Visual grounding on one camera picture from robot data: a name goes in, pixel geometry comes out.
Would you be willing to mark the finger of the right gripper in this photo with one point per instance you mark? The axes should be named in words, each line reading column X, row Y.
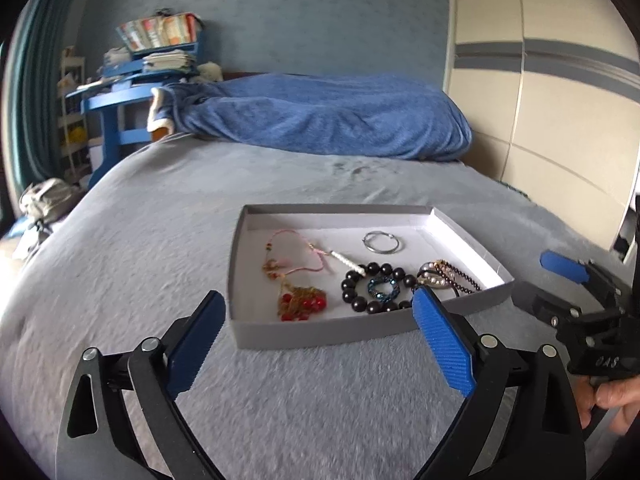
column 544, row 306
column 568, row 268

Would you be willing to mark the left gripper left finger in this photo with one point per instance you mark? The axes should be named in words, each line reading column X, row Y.
column 191, row 341

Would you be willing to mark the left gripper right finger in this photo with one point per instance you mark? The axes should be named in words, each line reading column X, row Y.
column 452, row 353

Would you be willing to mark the pearl hair clip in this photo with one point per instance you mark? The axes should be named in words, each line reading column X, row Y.
column 352, row 265

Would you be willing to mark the red gold bead jewelry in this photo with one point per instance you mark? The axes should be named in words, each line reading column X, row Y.
column 297, row 303

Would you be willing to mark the right hand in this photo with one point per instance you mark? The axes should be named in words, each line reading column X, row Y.
column 621, row 394

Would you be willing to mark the grey bed cover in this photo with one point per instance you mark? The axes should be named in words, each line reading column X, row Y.
column 152, row 239

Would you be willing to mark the grey shallow cardboard tray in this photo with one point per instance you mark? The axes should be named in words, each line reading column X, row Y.
column 313, row 275

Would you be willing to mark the white sneaker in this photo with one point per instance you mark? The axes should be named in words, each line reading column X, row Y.
column 49, row 200

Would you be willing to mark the beige wardrobe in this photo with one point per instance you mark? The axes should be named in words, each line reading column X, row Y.
column 551, row 91

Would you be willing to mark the blue blanket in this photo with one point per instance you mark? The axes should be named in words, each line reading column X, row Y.
column 374, row 116

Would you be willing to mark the white shelf rack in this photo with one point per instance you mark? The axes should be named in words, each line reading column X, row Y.
column 72, row 129

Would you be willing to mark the blue desk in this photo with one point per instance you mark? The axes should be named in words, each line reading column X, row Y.
column 123, row 85

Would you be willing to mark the white plush toy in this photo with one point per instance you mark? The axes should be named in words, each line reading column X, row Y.
column 210, row 72

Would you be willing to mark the stack of papers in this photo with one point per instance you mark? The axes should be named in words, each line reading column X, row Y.
column 152, row 61

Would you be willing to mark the teal curtain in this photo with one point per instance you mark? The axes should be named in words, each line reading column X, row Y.
column 29, row 131

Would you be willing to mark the row of books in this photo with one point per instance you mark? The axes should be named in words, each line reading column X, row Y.
column 159, row 31

